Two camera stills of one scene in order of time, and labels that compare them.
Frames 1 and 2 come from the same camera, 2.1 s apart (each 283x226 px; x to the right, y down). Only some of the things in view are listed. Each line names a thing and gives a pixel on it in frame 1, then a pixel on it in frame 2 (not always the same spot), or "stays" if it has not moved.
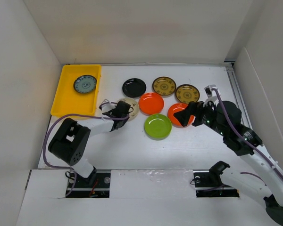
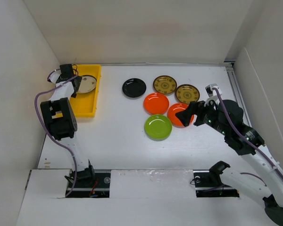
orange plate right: (175, 108) stays
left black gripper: (124, 120) to (78, 81)
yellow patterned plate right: (186, 93) stays
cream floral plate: (133, 114) to (88, 83)
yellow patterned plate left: (164, 85) stays
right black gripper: (197, 107) stays
